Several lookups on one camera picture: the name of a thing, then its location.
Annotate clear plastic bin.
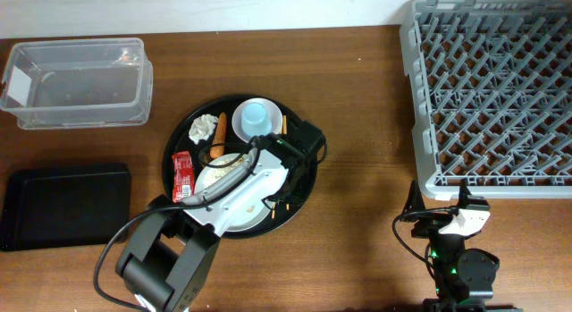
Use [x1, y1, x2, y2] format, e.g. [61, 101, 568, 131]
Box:
[1, 38, 153, 130]

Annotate red snack wrapper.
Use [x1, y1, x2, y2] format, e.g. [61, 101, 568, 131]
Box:
[172, 151, 195, 202]

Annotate rice and food scraps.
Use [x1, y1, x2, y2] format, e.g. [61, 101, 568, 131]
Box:
[195, 153, 247, 190]

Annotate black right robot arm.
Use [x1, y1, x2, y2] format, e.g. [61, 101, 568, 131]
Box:
[391, 181, 516, 312]

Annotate light blue cup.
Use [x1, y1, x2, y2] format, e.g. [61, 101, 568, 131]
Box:
[241, 103, 272, 137]

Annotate orange carrot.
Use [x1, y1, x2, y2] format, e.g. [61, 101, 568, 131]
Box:
[209, 113, 227, 159]

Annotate round black tray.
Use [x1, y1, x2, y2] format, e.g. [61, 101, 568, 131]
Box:
[162, 94, 317, 239]

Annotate black rectangular tray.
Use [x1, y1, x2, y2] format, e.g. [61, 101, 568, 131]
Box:
[1, 163, 131, 252]

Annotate white tissue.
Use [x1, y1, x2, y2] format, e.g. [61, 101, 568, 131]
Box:
[188, 114, 218, 145]

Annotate white round plate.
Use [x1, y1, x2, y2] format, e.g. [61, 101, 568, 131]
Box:
[195, 153, 270, 232]

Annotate grey dishwasher rack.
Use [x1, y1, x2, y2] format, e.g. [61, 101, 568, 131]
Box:
[400, 0, 571, 200]

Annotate small white bowl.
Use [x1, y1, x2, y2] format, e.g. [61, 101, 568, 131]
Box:
[231, 98, 282, 142]

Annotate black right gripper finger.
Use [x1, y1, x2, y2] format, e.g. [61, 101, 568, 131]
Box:
[400, 181, 425, 222]
[458, 179, 472, 208]

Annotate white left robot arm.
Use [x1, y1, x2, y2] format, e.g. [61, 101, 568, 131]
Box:
[115, 122, 326, 311]

